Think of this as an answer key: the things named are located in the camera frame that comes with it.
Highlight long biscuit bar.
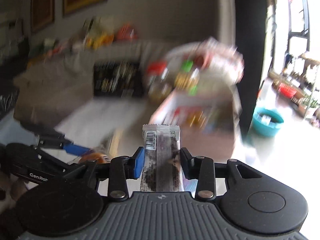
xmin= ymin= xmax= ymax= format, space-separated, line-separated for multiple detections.
xmin=140 ymin=124 xmax=184 ymax=192

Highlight small pastry snack pack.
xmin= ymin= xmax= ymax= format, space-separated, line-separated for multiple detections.
xmin=79 ymin=152 xmax=110 ymax=164

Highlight pink cardboard box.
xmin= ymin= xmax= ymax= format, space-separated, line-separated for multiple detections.
xmin=149 ymin=89 xmax=241 ymax=163

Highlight teal plastic basin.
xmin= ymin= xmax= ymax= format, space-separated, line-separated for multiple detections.
xmin=252 ymin=107 xmax=284 ymax=138

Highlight black plum snack bag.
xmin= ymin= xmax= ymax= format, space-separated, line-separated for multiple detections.
xmin=93 ymin=61 xmax=144 ymax=98

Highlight green lid round jar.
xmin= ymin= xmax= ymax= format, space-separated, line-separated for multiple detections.
xmin=174 ymin=60 xmax=200 ymax=95

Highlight red lid plastic jar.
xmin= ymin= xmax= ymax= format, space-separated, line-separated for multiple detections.
xmin=145 ymin=61 xmax=172 ymax=103

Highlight floral folded blanket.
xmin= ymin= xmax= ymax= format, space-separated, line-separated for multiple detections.
xmin=164 ymin=37 xmax=244 ymax=85

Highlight red plastic basin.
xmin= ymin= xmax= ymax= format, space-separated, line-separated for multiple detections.
xmin=278 ymin=83 xmax=297 ymax=99

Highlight plush toys on sofa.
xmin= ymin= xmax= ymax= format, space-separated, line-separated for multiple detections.
xmin=29 ymin=16 xmax=138 ymax=61

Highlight metal plant shelf rack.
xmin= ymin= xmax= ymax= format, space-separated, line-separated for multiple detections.
xmin=268 ymin=51 xmax=319 ymax=120

